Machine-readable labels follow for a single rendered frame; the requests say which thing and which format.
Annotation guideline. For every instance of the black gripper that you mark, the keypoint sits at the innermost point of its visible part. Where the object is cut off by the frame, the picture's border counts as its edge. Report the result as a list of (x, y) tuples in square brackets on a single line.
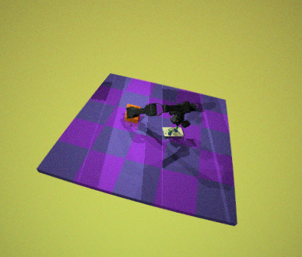
[(183, 122)]

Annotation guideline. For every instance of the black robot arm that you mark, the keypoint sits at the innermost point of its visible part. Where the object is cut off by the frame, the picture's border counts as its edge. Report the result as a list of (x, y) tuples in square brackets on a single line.
[(150, 109)]

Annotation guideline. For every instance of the pale yellow circuit board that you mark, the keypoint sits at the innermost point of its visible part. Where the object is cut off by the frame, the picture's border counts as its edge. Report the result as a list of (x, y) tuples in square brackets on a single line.
[(171, 131)]

